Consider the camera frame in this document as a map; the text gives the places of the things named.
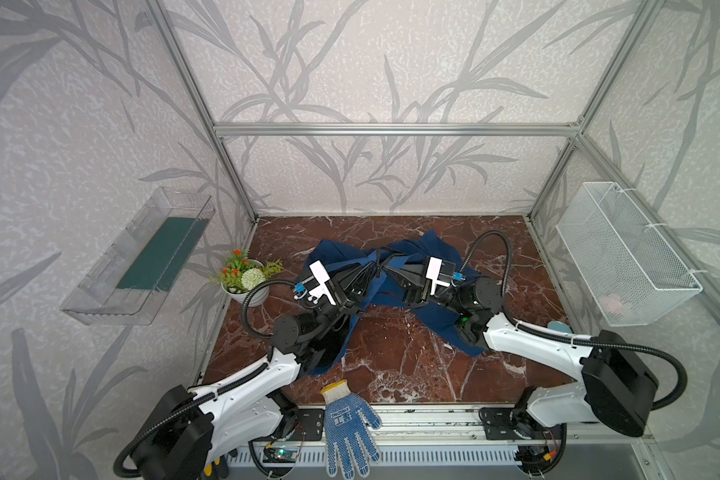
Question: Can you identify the blue zip-up jacket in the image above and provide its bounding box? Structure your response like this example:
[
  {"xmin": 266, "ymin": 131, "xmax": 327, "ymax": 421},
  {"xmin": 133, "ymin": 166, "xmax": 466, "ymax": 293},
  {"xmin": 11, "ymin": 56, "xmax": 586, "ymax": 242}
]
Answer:
[{"xmin": 298, "ymin": 230, "xmax": 503, "ymax": 376}]

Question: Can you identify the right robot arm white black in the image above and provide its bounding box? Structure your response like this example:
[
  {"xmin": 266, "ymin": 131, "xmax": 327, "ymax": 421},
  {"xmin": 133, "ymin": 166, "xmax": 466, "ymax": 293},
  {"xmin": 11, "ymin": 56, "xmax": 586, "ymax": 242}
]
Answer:
[{"xmin": 381, "ymin": 257, "xmax": 659, "ymax": 437}]

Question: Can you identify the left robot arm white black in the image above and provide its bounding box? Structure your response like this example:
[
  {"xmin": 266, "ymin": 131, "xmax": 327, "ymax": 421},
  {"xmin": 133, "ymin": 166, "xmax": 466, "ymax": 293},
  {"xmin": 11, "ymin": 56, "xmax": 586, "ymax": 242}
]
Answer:
[{"xmin": 113, "ymin": 261, "xmax": 382, "ymax": 479}]

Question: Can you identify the potted artificial flowers white pot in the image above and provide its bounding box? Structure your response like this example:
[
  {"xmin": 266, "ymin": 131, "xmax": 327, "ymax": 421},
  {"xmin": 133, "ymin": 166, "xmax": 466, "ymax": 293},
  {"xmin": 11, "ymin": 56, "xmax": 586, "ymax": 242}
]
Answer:
[{"xmin": 211, "ymin": 249, "xmax": 283, "ymax": 304}]

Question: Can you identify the blue dotted work glove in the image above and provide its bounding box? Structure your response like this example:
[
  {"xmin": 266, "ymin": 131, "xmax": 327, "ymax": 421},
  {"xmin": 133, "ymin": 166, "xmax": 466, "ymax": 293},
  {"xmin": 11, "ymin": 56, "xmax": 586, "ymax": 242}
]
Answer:
[{"xmin": 321, "ymin": 380, "xmax": 382, "ymax": 479}]

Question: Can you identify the light blue silicone spatula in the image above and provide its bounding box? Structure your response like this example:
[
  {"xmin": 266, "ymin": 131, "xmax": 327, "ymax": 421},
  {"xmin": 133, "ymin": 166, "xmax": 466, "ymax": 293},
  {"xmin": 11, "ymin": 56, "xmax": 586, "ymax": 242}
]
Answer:
[{"xmin": 547, "ymin": 321, "xmax": 573, "ymax": 335}]

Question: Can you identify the green sponge mat in tray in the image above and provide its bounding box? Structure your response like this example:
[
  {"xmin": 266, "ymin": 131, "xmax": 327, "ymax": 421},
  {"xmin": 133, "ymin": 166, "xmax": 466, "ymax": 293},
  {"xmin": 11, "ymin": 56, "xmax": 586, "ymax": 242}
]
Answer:
[{"xmin": 116, "ymin": 217, "xmax": 209, "ymax": 292}]

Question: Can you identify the pink object in basket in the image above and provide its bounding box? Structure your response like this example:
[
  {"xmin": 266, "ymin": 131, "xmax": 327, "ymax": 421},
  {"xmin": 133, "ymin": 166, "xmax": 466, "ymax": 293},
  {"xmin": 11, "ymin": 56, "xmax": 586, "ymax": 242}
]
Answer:
[{"xmin": 598, "ymin": 293, "xmax": 631, "ymax": 318}]

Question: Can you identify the yellow black work glove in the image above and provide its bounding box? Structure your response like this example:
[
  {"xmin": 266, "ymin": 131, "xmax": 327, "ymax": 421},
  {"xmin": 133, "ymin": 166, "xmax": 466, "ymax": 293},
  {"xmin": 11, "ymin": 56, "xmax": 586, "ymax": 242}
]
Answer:
[{"xmin": 200, "ymin": 458, "xmax": 229, "ymax": 480}]

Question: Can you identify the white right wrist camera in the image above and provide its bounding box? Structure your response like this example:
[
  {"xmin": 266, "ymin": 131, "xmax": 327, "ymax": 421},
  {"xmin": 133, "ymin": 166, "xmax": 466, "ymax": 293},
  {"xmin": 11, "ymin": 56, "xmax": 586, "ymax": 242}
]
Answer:
[{"xmin": 424, "ymin": 257, "xmax": 465, "ymax": 296}]

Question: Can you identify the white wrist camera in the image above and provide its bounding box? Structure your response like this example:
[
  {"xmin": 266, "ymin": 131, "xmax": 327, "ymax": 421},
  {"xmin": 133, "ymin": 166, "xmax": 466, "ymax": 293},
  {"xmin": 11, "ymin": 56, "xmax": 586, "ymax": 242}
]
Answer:
[
  {"xmin": 424, "ymin": 257, "xmax": 465, "ymax": 296},
  {"xmin": 293, "ymin": 260, "xmax": 337, "ymax": 306}
]

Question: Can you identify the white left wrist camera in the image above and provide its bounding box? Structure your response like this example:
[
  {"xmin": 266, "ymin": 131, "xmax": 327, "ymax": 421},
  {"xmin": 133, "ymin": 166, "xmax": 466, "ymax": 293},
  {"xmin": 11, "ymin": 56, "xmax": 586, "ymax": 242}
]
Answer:
[{"xmin": 293, "ymin": 260, "xmax": 337, "ymax": 306}]

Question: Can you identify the left black corrugated cable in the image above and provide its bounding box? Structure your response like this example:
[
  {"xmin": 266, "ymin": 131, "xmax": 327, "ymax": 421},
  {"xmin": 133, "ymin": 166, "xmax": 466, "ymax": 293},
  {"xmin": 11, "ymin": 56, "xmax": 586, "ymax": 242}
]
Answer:
[{"xmin": 112, "ymin": 278, "xmax": 304, "ymax": 479}]

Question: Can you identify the black corrugated cable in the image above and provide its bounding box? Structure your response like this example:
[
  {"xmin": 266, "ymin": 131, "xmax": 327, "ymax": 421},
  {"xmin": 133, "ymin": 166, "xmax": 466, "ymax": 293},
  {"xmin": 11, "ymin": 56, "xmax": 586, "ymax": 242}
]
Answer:
[
  {"xmin": 460, "ymin": 229, "xmax": 689, "ymax": 412},
  {"xmin": 112, "ymin": 278, "xmax": 304, "ymax": 479}
]

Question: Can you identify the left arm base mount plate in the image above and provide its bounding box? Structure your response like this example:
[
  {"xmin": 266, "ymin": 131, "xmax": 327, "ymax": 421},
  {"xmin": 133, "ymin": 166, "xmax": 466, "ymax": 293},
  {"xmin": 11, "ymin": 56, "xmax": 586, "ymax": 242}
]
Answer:
[{"xmin": 273, "ymin": 407, "xmax": 325, "ymax": 442}]

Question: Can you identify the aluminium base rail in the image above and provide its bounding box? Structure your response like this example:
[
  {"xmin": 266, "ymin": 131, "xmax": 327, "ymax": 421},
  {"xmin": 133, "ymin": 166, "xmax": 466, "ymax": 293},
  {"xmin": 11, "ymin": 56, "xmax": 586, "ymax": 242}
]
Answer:
[{"xmin": 223, "ymin": 404, "xmax": 671, "ymax": 479}]

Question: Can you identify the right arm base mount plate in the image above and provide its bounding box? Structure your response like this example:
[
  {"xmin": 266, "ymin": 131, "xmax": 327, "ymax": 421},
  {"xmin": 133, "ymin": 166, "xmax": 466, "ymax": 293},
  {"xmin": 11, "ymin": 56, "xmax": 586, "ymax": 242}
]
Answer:
[{"xmin": 478, "ymin": 407, "xmax": 567, "ymax": 442}]

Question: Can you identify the clear plastic wall tray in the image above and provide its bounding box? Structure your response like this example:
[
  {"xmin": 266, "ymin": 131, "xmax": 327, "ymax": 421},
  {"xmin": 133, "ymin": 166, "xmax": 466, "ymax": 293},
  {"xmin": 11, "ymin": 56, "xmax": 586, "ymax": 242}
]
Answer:
[{"xmin": 61, "ymin": 187, "xmax": 216, "ymax": 326}]

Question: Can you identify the white wire mesh basket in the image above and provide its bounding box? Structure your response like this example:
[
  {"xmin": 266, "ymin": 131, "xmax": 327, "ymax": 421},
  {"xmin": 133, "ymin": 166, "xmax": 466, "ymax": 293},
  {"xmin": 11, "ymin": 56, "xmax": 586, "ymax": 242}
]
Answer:
[{"xmin": 556, "ymin": 182, "xmax": 703, "ymax": 327}]

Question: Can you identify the right black corrugated cable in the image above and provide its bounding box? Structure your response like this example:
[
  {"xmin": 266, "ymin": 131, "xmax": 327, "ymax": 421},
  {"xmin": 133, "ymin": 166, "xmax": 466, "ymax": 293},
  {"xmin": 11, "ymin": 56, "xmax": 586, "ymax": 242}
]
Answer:
[{"xmin": 460, "ymin": 229, "xmax": 689, "ymax": 412}]

